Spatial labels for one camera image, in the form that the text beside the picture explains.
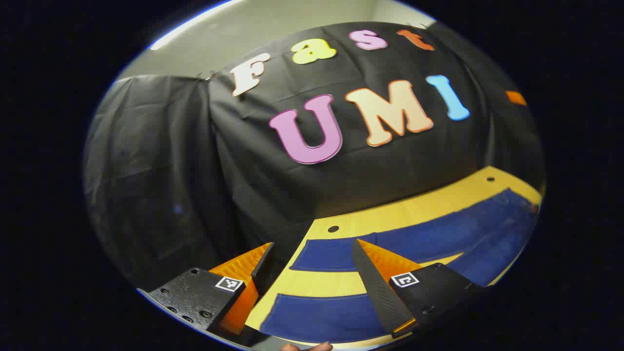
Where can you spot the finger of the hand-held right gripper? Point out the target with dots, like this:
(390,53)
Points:
(516,97)

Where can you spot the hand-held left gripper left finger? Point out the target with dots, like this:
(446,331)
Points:
(195,295)

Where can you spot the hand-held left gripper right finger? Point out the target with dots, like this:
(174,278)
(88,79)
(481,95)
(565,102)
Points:
(378,287)

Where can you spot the blue denim jeans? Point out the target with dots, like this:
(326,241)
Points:
(438,234)

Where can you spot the black backdrop cloth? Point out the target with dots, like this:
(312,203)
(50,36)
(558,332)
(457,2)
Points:
(195,170)

